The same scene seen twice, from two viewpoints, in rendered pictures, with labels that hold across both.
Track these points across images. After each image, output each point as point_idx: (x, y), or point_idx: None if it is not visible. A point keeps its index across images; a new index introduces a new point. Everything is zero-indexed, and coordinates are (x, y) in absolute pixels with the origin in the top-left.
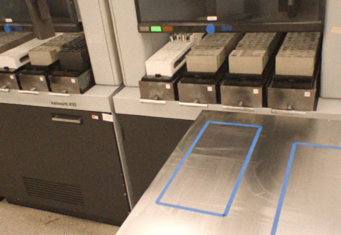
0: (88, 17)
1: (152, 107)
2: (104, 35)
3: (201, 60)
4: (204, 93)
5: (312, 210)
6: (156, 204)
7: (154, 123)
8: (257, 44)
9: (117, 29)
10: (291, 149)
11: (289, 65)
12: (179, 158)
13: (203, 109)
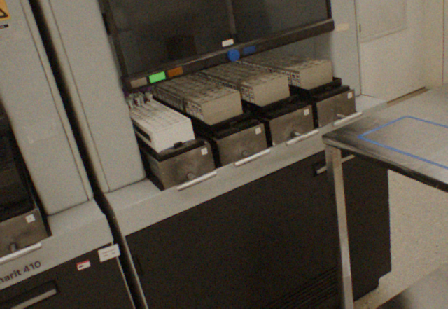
0: (21, 97)
1: (184, 195)
2: (59, 119)
3: (221, 103)
4: (252, 139)
5: None
6: None
7: (189, 218)
8: (248, 73)
9: (83, 101)
10: None
11: (312, 76)
12: (430, 166)
13: (324, 134)
